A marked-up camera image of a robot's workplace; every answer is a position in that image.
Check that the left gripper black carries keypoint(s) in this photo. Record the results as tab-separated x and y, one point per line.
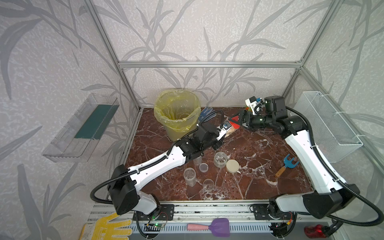
218	144

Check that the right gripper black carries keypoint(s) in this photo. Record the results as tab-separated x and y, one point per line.
242	113

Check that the clear oatmeal jar small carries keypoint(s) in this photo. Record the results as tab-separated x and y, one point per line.
198	161

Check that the red lid oatmeal jar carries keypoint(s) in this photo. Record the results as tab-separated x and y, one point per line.
234	127

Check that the clear oatmeal jar tall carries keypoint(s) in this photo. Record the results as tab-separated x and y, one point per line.
190	177

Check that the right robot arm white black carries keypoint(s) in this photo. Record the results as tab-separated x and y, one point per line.
331	192

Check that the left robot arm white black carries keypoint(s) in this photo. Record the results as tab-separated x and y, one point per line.
123	190

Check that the blue dotted work glove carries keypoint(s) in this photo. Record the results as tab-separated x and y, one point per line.
204	113

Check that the mesh trash bin yellow bag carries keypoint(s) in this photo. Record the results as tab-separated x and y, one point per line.
178	111

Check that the green circuit board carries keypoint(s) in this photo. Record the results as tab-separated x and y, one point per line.
155	226

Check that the yellow dotted work glove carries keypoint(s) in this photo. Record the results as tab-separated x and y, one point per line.
106	228

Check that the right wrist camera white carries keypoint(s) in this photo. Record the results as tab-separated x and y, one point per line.
255	105

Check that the white wire wall basket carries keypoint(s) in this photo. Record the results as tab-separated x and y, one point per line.
332	133

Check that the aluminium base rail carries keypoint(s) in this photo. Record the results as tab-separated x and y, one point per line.
205	211

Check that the purple scoop pink handle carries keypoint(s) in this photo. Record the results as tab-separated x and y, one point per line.
219	227

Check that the clear plastic wall shelf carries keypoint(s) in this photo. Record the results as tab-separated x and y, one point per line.
77	140

